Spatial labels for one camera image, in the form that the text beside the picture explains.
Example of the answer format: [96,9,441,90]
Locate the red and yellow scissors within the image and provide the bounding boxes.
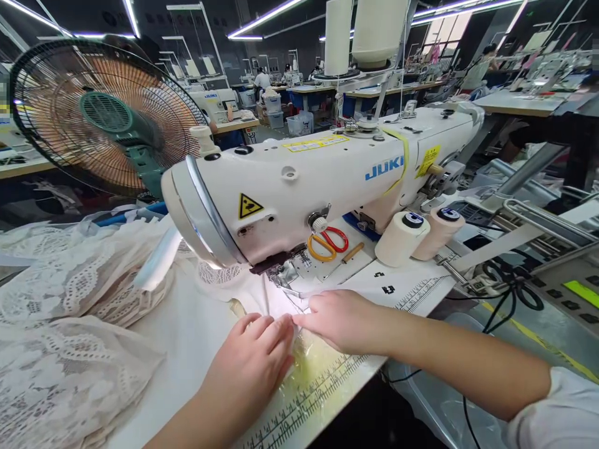
[307,226,349,263]

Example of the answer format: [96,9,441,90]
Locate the white thread spool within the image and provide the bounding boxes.
[374,211,431,269]

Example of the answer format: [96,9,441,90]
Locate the white fabric piece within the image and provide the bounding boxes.
[107,261,389,449]

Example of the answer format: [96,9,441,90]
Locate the person's left hand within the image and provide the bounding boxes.
[200,312,295,408]

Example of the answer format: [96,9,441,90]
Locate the beige thread spool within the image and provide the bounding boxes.
[411,207,466,262]

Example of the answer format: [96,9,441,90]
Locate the pile of white lace fabric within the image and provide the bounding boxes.
[0,216,207,449]

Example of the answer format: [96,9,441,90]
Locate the wooden handled awl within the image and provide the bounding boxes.
[321,242,366,282]

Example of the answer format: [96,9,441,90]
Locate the person's right hand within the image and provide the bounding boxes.
[291,289,407,360]

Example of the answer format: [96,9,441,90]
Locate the metal thread stand rack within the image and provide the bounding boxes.
[472,196,599,263]

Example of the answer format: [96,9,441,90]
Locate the black cable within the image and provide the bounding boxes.
[444,259,545,334]

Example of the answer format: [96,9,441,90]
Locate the wooden work table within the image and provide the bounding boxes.
[472,86,599,118]

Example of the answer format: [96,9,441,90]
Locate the green standing fan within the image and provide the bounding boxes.
[9,36,212,206]

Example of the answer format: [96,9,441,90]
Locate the tall white thread cone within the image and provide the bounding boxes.
[324,0,355,77]

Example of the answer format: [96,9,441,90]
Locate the white industrial sewing machine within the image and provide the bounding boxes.
[160,106,487,290]

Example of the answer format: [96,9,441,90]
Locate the grey control panel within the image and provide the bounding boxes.
[524,254,599,328]

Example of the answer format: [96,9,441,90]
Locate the large white thread cone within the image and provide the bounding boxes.
[351,0,401,72]

